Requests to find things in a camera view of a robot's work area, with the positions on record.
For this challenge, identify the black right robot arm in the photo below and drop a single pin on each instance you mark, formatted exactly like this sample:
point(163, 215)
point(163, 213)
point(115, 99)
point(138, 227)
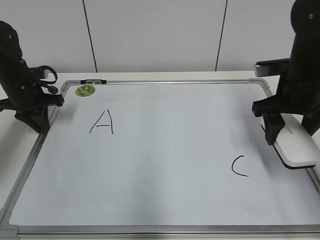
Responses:
point(305, 21)

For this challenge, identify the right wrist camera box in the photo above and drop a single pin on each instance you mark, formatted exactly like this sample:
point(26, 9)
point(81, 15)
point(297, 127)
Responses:
point(268, 68)

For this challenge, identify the green round magnet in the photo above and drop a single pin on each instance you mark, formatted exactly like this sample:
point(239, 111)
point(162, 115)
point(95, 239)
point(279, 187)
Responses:
point(85, 90)

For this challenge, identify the white magnetic whiteboard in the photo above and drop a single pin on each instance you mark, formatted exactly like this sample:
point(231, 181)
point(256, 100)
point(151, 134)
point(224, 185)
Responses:
point(160, 159)

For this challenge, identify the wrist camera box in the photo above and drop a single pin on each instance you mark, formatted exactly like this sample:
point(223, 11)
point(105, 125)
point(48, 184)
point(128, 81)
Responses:
point(40, 72)
point(268, 68)

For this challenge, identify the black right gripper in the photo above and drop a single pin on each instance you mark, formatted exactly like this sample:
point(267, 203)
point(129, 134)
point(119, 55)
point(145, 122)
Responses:
point(296, 93)

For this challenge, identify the black grey marker clip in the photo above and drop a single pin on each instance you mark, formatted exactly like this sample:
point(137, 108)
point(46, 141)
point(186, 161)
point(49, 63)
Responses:
point(93, 82)

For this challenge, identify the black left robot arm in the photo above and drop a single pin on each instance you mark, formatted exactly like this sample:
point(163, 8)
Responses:
point(10, 51)

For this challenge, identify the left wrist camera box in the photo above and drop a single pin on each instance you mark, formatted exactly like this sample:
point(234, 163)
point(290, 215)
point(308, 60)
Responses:
point(40, 72)

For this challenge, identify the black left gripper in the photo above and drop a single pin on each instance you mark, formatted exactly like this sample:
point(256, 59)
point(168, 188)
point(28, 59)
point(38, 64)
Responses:
point(25, 95)

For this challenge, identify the white whiteboard eraser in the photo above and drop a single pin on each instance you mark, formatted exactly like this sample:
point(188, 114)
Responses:
point(295, 147)

